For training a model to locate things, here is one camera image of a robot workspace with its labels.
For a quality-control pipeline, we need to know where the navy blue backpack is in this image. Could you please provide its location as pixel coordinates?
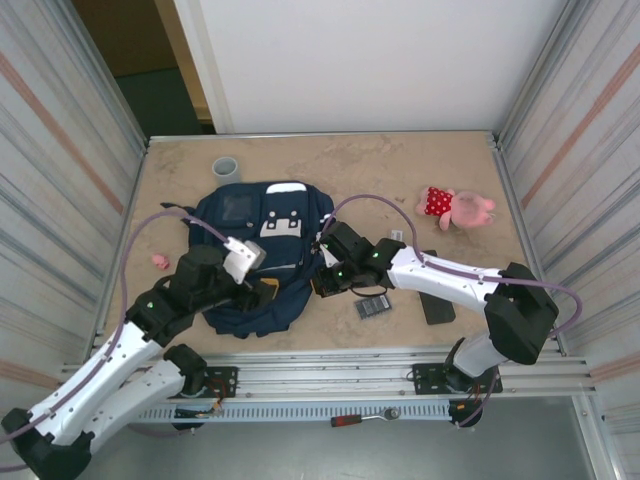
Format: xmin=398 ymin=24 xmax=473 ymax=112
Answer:
xmin=160 ymin=180 xmax=337 ymax=339

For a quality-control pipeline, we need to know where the clear plastic pen box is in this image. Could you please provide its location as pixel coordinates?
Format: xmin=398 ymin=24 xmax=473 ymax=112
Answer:
xmin=353 ymin=294 xmax=394 ymax=321

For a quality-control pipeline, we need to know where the black phone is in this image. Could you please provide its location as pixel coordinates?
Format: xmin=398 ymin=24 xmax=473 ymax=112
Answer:
xmin=418 ymin=248 xmax=457 ymax=326

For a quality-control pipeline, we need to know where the grey plastic cup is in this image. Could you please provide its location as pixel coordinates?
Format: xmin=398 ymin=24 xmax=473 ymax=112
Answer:
xmin=212 ymin=156 xmax=242 ymax=187

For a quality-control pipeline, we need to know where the pink plush toy red dress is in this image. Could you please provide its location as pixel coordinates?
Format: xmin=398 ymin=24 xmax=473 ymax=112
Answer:
xmin=417 ymin=185 xmax=497 ymax=232

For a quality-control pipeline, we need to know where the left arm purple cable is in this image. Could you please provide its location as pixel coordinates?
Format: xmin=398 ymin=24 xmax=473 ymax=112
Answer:
xmin=0 ymin=209 xmax=239 ymax=471

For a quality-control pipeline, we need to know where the aluminium rail frame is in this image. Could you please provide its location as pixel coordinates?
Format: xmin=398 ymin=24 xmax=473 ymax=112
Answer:
xmin=59 ymin=349 xmax=599 ymax=401

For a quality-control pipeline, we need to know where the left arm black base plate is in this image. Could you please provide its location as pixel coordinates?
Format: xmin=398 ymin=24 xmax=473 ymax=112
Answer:
xmin=202 ymin=366 xmax=239 ymax=399

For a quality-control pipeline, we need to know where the white slotted cable duct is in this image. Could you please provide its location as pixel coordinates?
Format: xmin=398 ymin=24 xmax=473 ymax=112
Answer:
xmin=124 ymin=403 xmax=454 ymax=424

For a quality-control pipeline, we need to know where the ratchet wrench red handle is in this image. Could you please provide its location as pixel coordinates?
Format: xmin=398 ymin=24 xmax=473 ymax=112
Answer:
xmin=329 ymin=407 xmax=401 ymax=429

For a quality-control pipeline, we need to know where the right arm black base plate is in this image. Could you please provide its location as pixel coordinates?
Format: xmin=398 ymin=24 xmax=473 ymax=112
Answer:
xmin=410 ymin=363 xmax=504 ymax=399

